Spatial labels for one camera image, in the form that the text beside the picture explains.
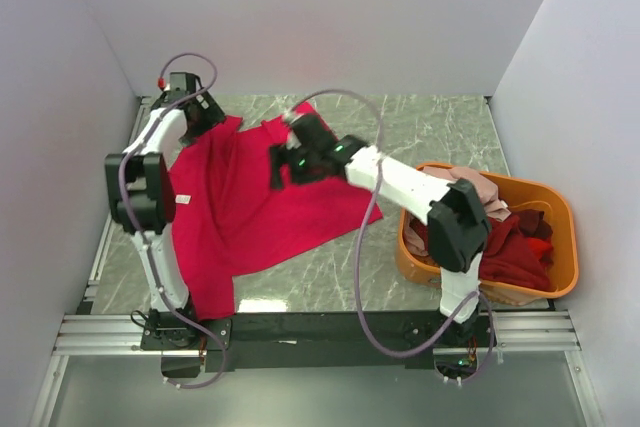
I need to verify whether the dark red shirt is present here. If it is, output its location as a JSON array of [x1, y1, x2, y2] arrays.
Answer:
[[414, 206, 556, 293]]

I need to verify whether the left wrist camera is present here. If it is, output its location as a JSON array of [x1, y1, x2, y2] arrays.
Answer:
[[156, 72, 201, 94]]

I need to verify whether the bright red t-shirt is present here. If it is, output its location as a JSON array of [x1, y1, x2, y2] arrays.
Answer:
[[169, 116, 371, 320]]

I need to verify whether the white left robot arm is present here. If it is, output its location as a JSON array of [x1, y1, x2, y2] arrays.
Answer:
[[105, 72, 225, 349]]

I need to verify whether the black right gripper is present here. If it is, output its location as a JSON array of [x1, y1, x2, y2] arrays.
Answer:
[[267, 142, 326, 192]]

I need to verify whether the orange plastic laundry basket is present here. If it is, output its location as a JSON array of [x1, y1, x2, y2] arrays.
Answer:
[[394, 161, 579, 306]]

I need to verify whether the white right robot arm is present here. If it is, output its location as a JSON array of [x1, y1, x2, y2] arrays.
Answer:
[[269, 113, 491, 346]]

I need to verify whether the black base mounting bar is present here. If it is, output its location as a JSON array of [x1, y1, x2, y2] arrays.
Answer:
[[140, 310, 490, 378]]

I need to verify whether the beige pink shirt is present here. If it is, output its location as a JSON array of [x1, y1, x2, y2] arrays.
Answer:
[[403, 165, 511, 258]]

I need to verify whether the orange red garment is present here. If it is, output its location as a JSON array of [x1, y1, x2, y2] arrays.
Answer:
[[526, 237, 554, 265]]

